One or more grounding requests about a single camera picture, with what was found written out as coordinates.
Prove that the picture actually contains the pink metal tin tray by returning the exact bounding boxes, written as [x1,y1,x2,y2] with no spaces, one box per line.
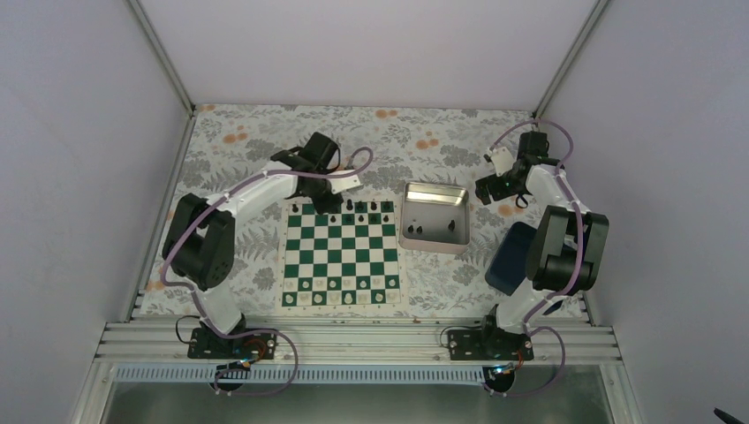
[399,181,471,255]

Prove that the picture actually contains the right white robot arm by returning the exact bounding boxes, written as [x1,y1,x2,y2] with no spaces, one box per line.
[475,131,609,360]

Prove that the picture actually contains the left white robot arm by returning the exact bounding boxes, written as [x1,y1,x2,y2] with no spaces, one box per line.
[160,132,361,358]

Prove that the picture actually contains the floral table mat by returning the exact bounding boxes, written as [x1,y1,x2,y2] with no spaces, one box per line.
[173,104,543,320]

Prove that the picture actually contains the green white chessboard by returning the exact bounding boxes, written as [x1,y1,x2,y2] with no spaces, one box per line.
[276,198,408,316]

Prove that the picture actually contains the dark blue tin lid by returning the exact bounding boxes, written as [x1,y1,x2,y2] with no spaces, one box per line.
[484,221,566,314]

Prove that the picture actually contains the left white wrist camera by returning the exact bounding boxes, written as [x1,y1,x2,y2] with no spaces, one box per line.
[329,173,362,194]

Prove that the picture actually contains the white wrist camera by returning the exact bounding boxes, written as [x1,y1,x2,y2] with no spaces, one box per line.
[485,147,516,176]
[329,173,362,194]

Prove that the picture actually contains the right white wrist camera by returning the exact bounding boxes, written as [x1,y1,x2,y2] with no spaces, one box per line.
[485,147,516,176]

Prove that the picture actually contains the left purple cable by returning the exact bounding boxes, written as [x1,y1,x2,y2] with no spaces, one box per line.
[159,146,375,398]

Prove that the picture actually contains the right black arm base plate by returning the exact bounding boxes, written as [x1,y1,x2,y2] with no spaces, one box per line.
[447,329,534,361]

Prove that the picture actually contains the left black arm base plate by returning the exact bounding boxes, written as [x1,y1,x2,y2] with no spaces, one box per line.
[186,328,277,361]

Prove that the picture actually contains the aluminium rail frame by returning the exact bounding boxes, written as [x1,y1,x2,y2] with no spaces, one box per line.
[95,320,623,365]

